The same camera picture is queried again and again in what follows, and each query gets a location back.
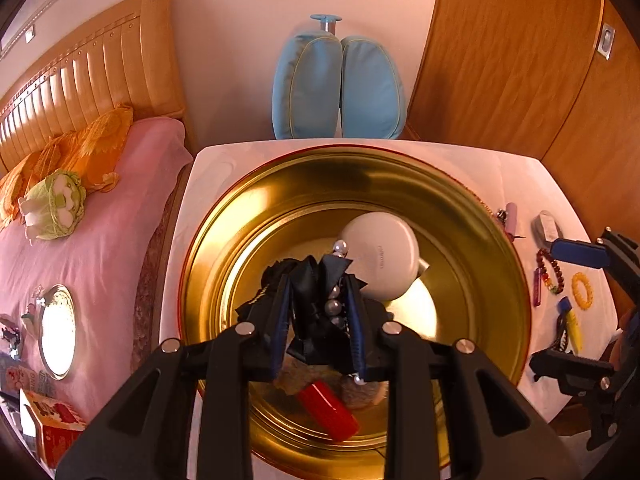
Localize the orange patterned pillow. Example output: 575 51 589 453
0 165 38 231
65 105 135 193
30 135 72 181

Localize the red printed card box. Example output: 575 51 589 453
20 389 88 468

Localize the yellow bead bracelet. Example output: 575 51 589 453
571 272 596 308

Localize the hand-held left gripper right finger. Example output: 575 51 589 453
342 275 583 480

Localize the red rectangular case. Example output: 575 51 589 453
297 380 361 442

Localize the small silver labelled tin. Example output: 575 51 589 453
532 211 563 246

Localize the silver framed wall picture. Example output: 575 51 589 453
0 0 80 56

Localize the round red gold tin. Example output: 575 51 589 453
179 144 532 466

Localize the person's right hand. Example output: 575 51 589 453
612 307 640 361

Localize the wooden padded headboard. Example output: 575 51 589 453
0 0 187 176

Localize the round white framed mirror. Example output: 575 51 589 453
36 284 78 381

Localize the green cabbage plush toy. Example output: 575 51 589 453
17 170 88 241

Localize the blue furry plush keychain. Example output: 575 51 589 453
272 360 391 408

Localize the white round case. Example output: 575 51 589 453
340 212 431 303

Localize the yellow tube with blue cap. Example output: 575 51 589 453
556 296 585 353

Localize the small figure toy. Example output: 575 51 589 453
0 312 25 361

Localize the wooden wardrobe door with handle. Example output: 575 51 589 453
542 0 640 311

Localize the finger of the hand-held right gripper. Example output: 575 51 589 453
550 227 640 286
529 349 620 397

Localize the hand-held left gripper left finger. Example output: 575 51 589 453
55 272 301 480

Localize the metal wardrobe door handle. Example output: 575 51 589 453
596 24 615 60

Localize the dark red bead bracelet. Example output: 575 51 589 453
536 247 568 296

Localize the black bow pearl hair clip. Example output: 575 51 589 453
235 242 368 366

